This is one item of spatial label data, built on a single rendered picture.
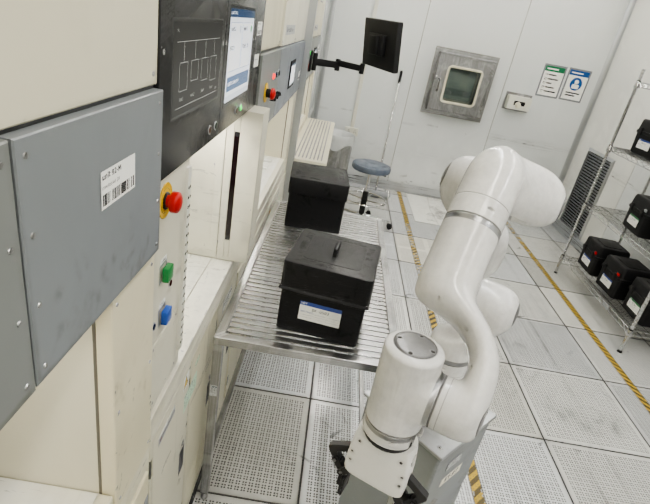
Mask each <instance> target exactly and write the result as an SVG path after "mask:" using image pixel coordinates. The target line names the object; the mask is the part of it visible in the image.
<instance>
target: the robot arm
mask: <svg viewBox="0 0 650 504"><path fill-rule="evenodd" d="M440 196H441V200H442V203H443V205H444V207H445V209H446V211H447V212H446V215H445V217H444V219H443V221H442V223H441V226H440V228H439V230H438V233H437V235H436V237H435V239H434V242H433V244H432V246H431V249H430V251H429V253H428V255H427V258H426V260H425V262H424V264H423V267H422V269H421V271H420V274H419V276H418V279H417V282H416V286H415V293H416V296H417V298H418V299H419V300H420V301H421V302H422V303H423V304H424V305H425V306H426V307H428V308H429V309H430V310H432V311H433V312H434V313H436V314H437V315H438V316H440V317H441V318H442V319H444V320H445V321H446V322H447V323H443V324H439V325H437V326H436V327H435V328H434V330H433V331H432V334H431V336H428V335H426V334H424V333H421V332H418V331H414V330H406V329H405V330H397V331H394V332H391V333H390V334H389V335H388V336H387V337H386V339H385V341H384V345H383V348H382V352H381V356H380V359H379V363H378V367H377V370H376V374H375V377H374V381H373V385H372V388H371V392H370V395H369V399H368V403H367V406H366V410H365V414H364V417H363V419H362V420H361V422H360V424H359V426H358V428H357V430H356V432H355V434H354V437H353V439H352V441H341V440H332V441H331V443H330V444H329V449H330V452H331V454H332V456H333V457H332V460H333V462H334V464H335V465H336V467H337V469H338V470H337V474H338V479H337V482H336V484H337V485H339V486H338V490H337V494H339V495H341V494H342V492H343V490H344V488H345V487H346V485H347V484H348V481H349V477H350V474H352V475H354V476H355V477H357V478H359V479H360V480H362V481H364V482H366V483H367V484H369V485H371V486H373V487H374V488H376V489H378V490H380V491H381V492H383V493H385V494H387V495H389V496H391V497H392V498H393V500H394V502H395V503H394V504H421V503H423V502H426V501H427V499H428V496H429V493H428V492H427V490H426V489H425V488H424V487H423V486H422V485H421V483H420V482H419V481H418V480H417V479H416V478H415V477H414V475H413V474H412V472H413V468H414V465H415V461H416V457H417V451H418V438H417V436H419V437H421V436H422V435H423V432H424V429H423V428H421V427H422V426H425V427H427V428H429V429H431V430H433V431H435V432H437V433H439V434H441V435H443V436H445V437H448V438H450V439H452V440H455V441H457V442H462V443H467V442H470V441H472V440H473V439H474V438H475V437H476V436H477V435H478V432H479V431H480V429H481V427H482V425H483V422H484V420H485V417H486V414H487V413H488V411H489V407H490V404H491V401H492V398H493V396H494V393H495V389H496V386H497V382H498V377H499V355H498V350H497V345H496V342H495V339H494V337H496V336H498V335H500V334H502V333H504V332H505V331H507V330H508V329H509V328H510V327H511V326H512V325H514V323H515V321H516V319H517V317H518V315H519V311H520V302H519V299H518V297H517V295H516V294H515V292H514V291H512V290H511V289H509V288H508V287H506V286H504V285H501V284H499V283H496V282H494V281H491V280H488V279H486V278H488V277H490V276H491V275H493V274H494V273H495V272H496V271H497V270H498V268H499V267H500V265H501V263H502V261H503V259H504V256H505V254H506V251H507V248H508V244H509V234H508V230H507V227H506V226H505V225H506V223H507V220H508V221H511V222H514V223H518V224H521V225H525V226H530V227H544V226H548V225H550V224H552V223H553V222H555V221H556V220H557V219H558V218H559V216H560V215H561V213H562V211H563V209H564V206H565V203H566V200H567V198H566V192H565V188H564V186H563V184H562V182H561V181H560V179H559V178H558V177H557V176H556V175H555V174H554V173H552V172H551V171H549V170H548V169H546V168H544V167H542V166H540V165H538V164H536V163H534V162H531V161H529V160H527V159H525V158H523V157H521V156H520V155H519V154H518V153H517V152H516V151H514V150H513V149H512V148H509V147H507V146H494V147H491V148H488V149H486V150H484V151H482V152H481V153H479V154H478V155H477V156H476V157H475V156H462V157H459V158H457V159H455V160H454V161H452V162H451V163H450V164H449V165H448V166H447V168H446V169H445V171H444V173H443V175H442V177H441V181H440ZM341 451H343V452H347V455H346V458H345V457H344V455H343V454H342V452H341ZM407 485H408V486H409V487H410V489H411V490H412V491H413V492H414V493H410V494H408V491H407V489H406V486H407Z"/></svg>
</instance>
